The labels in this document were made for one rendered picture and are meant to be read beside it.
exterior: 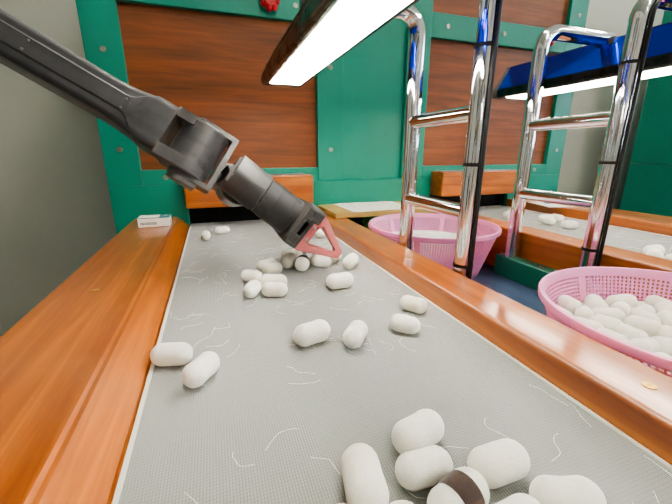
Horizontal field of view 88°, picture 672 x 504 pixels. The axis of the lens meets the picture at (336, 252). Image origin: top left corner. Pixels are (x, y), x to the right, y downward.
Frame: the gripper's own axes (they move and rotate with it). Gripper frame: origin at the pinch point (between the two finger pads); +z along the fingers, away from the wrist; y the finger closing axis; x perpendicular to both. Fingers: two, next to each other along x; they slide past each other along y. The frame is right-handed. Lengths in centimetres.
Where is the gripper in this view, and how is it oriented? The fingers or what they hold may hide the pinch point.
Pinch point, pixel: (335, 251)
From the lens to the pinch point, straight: 55.3
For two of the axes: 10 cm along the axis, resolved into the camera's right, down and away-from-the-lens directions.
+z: 7.2, 5.6, 4.0
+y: -3.2, -2.5, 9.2
